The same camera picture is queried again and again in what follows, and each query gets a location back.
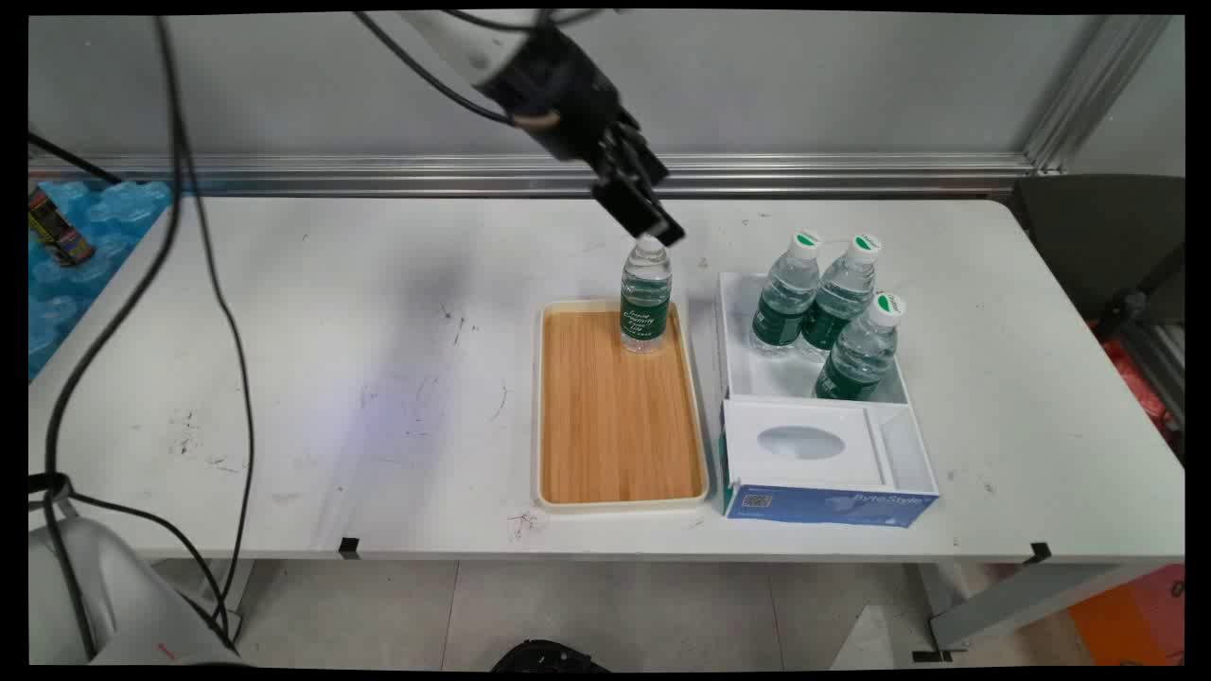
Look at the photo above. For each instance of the slanted aluminium post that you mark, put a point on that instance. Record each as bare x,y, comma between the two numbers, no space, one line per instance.
1088,95

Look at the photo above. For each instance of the wooden tray with cream rim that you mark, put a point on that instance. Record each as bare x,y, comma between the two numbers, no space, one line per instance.
615,426

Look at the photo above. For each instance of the dark spray can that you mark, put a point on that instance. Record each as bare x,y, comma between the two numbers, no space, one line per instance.
59,232

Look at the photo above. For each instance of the green label water bottle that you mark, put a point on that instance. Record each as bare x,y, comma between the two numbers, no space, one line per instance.
837,298
646,307
859,359
783,303

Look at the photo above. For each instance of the orange floor mat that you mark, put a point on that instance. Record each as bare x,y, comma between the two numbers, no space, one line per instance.
1131,619

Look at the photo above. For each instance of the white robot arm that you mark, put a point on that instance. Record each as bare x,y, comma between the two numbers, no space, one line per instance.
445,43

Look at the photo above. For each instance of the black chair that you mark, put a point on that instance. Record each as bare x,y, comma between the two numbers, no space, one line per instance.
1097,236

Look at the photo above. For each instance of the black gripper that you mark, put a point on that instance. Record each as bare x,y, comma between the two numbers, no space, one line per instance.
558,90

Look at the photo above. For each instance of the white table leg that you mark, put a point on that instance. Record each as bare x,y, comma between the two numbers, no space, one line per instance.
1022,601
213,591

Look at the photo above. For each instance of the black round object on floor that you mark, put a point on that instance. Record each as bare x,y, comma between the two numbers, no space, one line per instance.
549,657

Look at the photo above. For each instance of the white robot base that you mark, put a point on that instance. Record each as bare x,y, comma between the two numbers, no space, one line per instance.
104,596

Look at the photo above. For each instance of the horizontal aluminium rail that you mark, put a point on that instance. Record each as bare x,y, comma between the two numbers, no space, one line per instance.
378,175

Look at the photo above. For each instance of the red bag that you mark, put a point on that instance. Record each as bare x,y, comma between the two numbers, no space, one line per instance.
1140,388

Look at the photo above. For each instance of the white and blue cardboard box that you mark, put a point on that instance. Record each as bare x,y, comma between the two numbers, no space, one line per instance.
814,459

